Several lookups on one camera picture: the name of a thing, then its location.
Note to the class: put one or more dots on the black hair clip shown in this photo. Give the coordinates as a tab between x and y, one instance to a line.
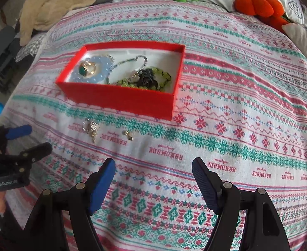
148	79

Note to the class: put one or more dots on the beige fleece blanket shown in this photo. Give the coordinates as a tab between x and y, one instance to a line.
54	2

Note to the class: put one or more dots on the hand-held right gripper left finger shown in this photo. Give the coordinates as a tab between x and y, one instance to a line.
101	188

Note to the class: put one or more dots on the red cardboard box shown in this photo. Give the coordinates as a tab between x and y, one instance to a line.
116	102

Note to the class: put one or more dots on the grey checkered cloth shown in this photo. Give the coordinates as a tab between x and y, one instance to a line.
30	45

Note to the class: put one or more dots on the dark grey rack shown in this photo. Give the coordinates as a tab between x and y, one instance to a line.
2	57

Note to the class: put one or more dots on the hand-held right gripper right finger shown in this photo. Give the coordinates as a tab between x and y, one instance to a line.
205	185

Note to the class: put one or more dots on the small gold earring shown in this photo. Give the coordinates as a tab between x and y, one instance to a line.
128	135

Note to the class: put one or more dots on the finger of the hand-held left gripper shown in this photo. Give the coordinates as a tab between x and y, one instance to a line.
35	151
16	132

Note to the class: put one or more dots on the gold and silver charm earring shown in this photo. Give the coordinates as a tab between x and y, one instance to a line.
91	129

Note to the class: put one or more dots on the orange plush toy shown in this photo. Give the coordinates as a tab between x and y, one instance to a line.
260	7

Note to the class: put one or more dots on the patterned knit-print blanket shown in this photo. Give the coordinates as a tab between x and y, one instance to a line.
221	109

